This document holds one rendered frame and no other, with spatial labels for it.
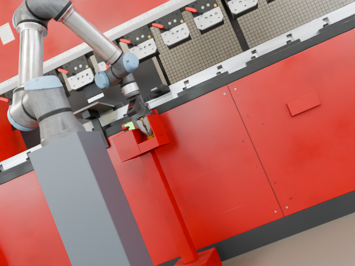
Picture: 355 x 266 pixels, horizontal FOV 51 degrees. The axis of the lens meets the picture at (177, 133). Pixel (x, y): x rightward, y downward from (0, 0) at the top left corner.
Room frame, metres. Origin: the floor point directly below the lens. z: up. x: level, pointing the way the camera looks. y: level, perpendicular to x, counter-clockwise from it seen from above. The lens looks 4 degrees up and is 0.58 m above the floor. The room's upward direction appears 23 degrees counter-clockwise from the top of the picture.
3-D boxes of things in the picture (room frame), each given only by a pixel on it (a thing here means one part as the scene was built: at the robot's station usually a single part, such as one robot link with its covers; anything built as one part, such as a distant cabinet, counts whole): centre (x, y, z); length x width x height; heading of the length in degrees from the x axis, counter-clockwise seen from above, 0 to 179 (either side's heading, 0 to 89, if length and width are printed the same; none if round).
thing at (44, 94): (1.25, 0.36, 0.94); 0.13 x 0.12 x 0.14; 50
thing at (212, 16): (2.05, -0.41, 1.26); 0.15 x 0.09 x 0.17; 82
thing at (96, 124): (1.98, 0.39, 0.88); 0.14 x 0.04 x 0.22; 172
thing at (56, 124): (1.24, 0.36, 0.82); 0.15 x 0.15 x 0.10
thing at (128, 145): (1.76, 0.17, 0.75); 0.20 x 0.16 x 0.18; 73
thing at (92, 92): (2.17, 0.36, 1.13); 0.10 x 0.02 x 0.10; 82
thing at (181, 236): (1.76, 0.17, 0.39); 0.06 x 0.06 x 0.54; 73
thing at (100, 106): (2.02, 0.38, 1.00); 0.26 x 0.18 x 0.01; 172
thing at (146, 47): (2.11, -0.01, 1.26); 0.15 x 0.09 x 0.17; 82
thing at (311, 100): (1.86, -0.63, 0.59); 0.15 x 0.02 x 0.07; 82
